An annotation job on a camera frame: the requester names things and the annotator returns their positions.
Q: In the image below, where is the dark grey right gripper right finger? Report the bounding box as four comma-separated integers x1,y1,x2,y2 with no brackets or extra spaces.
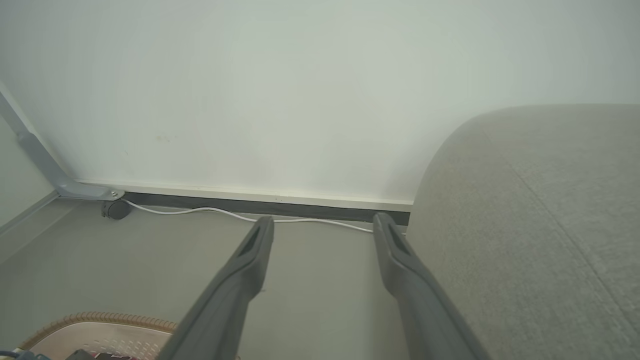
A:
372,212,493,360

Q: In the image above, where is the thin white floor cable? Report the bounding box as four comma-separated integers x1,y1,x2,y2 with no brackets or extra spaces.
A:
122,199,407,235

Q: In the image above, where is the cream perforated laundry basket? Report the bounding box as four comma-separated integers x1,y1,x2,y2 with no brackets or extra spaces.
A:
19,312,178,360

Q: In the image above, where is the grey fabric sofa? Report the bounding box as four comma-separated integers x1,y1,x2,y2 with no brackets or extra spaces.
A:
406,103,640,360

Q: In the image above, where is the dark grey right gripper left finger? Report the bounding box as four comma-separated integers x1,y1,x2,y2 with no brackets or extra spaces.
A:
157,216,275,360

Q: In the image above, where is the black skirting strip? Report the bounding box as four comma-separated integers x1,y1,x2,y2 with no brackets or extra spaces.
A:
122,192,411,226

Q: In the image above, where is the grey wall base trim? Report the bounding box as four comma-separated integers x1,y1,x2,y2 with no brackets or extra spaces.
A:
0,191,68,263

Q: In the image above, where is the black round foot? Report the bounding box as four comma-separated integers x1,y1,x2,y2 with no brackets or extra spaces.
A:
101,200,132,221

